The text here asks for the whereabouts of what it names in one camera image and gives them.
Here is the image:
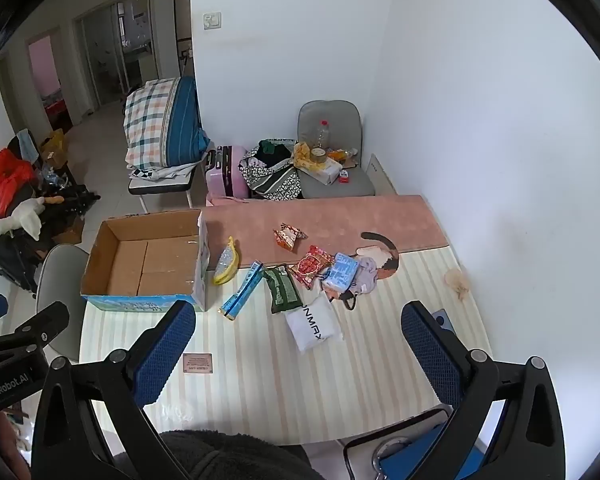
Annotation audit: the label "dark clothes in tote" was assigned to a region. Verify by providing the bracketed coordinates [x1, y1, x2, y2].
[257, 140, 293, 166]

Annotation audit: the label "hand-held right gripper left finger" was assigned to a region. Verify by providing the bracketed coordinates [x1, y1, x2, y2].
[31, 300, 197, 480]

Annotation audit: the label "person's dark fleece clothing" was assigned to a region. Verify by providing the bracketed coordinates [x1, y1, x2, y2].
[160, 430, 326, 480]

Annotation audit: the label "black white patterned tote bag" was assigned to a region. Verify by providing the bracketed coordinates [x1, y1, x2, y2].
[237, 139, 303, 201]

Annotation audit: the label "green snack packet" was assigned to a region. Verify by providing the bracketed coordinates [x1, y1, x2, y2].
[262, 264, 303, 315]

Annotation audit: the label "purple cloth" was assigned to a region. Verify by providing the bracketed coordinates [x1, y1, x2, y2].
[352, 256, 381, 295]

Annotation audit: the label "long blue packet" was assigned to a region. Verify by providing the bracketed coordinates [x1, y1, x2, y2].
[218, 260, 264, 321]

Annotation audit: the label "red plastic bag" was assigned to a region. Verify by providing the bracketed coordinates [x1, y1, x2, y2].
[0, 149, 36, 216]

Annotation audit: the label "grey plastic chair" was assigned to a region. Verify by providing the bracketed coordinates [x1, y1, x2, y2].
[35, 244, 91, 363]

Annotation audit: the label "cardboard box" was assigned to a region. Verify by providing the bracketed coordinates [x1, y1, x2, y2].
[80, 209, 212, 312]

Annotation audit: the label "white packet with black print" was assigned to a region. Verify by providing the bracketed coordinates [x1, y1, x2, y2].
[285, 294, 344, 353]

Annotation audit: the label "blue tissue packet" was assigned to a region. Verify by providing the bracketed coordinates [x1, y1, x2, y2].
[321, 253, 359, 292]

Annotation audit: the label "yellow banana-shaped packet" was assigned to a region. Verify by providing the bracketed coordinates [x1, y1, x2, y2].
[212, 236, 241, 286]

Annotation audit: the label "black folded stroller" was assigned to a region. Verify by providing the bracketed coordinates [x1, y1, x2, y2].
[0, 180, 101, 291]

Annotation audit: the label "small orange snack packet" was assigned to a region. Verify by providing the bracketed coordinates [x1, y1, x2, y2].
[273, 222, 308, 251]

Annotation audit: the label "yellow plastic bag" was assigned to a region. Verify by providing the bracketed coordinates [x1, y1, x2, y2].
[292, 141, 315, 168]

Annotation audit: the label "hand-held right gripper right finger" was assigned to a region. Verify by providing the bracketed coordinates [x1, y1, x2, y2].
[401, 301, 566, 480]

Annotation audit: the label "red snack packet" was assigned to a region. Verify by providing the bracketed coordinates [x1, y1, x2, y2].
[287, 245, 335, 290]

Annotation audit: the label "plaid bedding bundle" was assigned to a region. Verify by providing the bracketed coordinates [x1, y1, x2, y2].
[124, 76, 211, 171]

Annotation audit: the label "white flat box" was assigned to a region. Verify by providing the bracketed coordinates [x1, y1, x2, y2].
[300, 157, 343, 185]

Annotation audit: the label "clear plastic bottle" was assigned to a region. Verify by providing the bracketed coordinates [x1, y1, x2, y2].
[314, 119, 331, 153]

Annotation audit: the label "small brown mat label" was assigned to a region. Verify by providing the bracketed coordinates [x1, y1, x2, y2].
[182, 353, 214, 375]

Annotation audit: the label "white goose plush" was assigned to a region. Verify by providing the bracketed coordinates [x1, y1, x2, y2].
[0, 196, 63, 241]

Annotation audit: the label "pink suitcase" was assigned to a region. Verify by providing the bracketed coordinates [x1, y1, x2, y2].
[205, 145, 250, 200]

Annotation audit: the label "small brown floor box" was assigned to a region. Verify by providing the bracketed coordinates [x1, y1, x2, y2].
[55, 222, 85, 245]

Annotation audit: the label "light blue cloth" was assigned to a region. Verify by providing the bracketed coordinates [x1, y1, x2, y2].
[16, 129, 41, 163]

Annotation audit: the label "white leaning panel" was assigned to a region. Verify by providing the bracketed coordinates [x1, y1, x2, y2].
[367, 154, 398, 196]

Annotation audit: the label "grey padded chair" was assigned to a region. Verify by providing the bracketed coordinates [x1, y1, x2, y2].
[297, 100, 377, 200]

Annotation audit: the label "yellow shopping bag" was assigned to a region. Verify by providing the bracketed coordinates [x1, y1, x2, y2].
[40, 129, 68, 161]

